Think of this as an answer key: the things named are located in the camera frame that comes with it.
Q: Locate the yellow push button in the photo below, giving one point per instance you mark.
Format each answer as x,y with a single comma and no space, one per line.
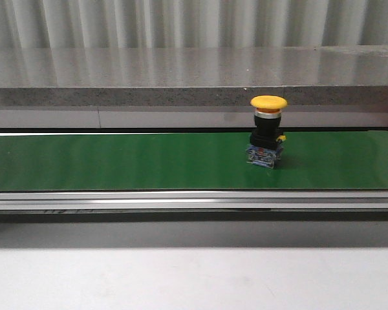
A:
266,139

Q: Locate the green conveyor belt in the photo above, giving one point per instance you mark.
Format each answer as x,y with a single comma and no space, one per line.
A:
127,162

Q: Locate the grey speckled stone counter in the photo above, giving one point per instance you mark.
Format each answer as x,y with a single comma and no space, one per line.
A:
135,88

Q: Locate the white pleated curtain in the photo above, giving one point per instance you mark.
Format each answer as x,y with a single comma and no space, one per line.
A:
204,24

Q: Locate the aluminium conveyor side rail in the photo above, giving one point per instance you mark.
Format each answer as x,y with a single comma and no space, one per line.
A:
197,200

